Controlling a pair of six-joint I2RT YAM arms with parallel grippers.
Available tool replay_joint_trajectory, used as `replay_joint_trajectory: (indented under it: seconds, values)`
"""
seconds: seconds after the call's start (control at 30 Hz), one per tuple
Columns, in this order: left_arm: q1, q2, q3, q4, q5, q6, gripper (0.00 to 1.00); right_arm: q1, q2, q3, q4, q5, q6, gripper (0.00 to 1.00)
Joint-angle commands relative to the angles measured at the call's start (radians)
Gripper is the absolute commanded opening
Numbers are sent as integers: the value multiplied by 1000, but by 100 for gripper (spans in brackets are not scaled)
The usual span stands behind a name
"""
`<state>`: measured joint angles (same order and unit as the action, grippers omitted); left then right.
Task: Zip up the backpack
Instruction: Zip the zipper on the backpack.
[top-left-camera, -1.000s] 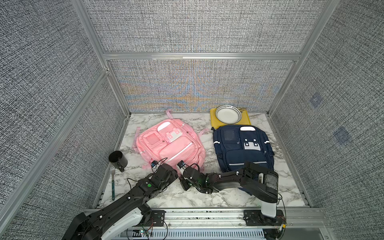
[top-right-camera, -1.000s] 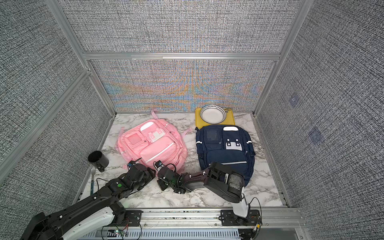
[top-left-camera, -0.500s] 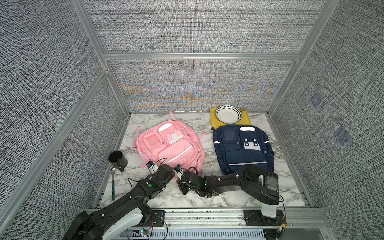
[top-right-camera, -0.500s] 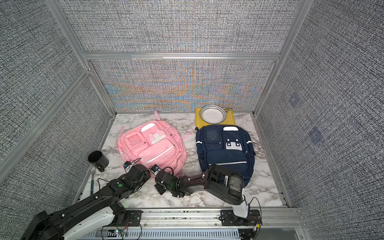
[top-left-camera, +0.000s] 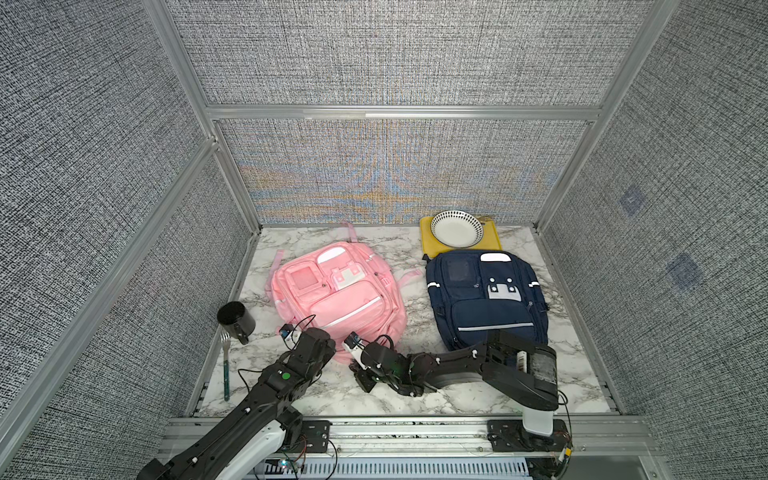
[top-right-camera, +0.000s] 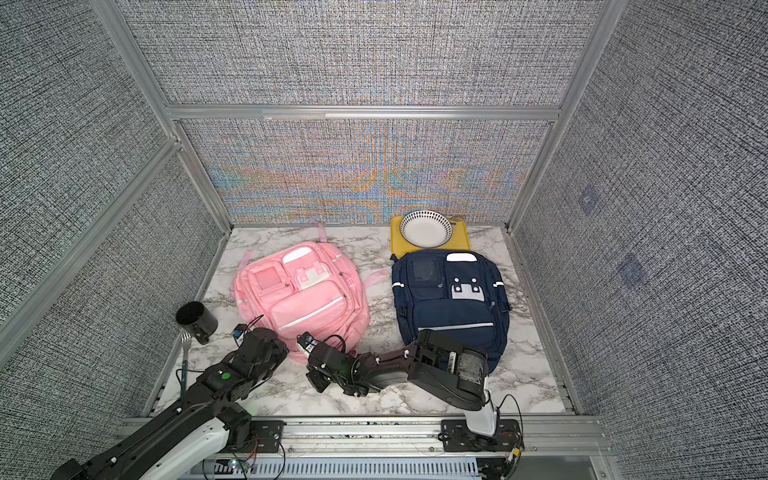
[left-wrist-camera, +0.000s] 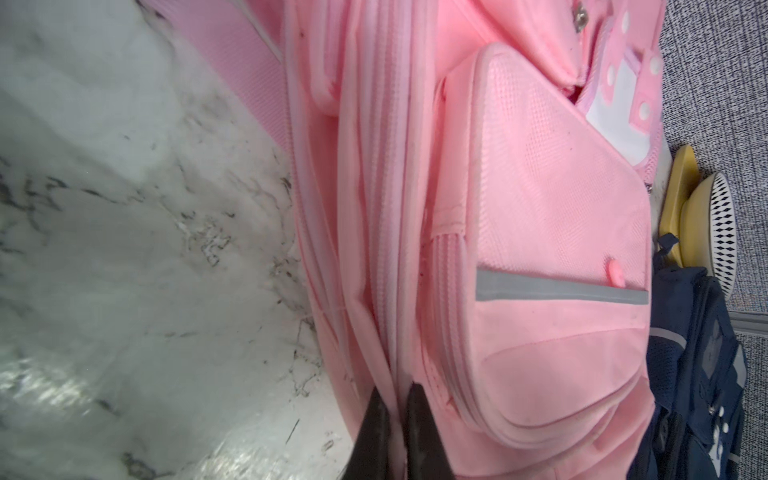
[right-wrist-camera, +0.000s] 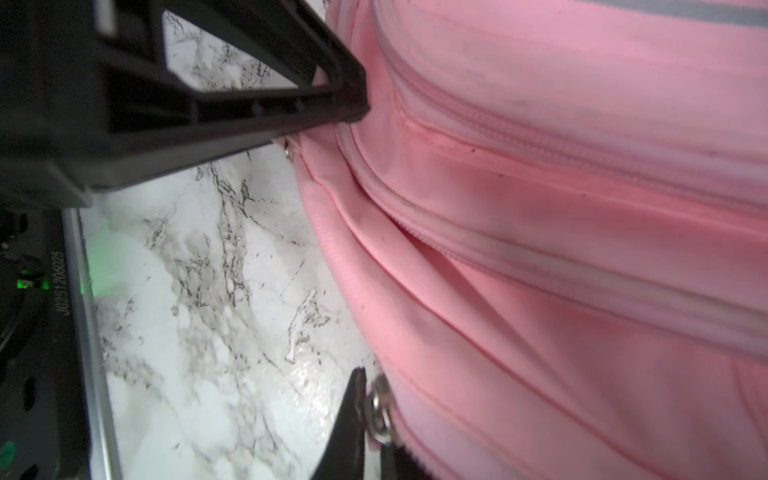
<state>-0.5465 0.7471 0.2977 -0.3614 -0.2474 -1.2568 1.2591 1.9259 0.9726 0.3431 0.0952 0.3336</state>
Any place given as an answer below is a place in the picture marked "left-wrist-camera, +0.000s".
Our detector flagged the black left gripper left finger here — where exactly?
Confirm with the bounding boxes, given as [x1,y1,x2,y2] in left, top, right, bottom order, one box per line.
[341,389,391,480]

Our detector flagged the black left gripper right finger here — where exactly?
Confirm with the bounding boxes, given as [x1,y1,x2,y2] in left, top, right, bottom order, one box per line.
[405,383,455,480]

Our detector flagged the pink backpack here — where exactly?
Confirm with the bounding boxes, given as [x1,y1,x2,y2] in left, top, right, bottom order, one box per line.
[151,1,665,479]

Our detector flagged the navy blue backpack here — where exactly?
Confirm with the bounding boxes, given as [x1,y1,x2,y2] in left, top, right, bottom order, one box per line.
[627,234,747,479]

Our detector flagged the white bowl dotted rim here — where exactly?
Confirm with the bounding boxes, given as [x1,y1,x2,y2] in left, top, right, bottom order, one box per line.
[680,172,738,300]

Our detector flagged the yellow cutting board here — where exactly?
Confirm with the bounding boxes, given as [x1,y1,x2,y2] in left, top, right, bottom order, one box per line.
[656,145,709,268]

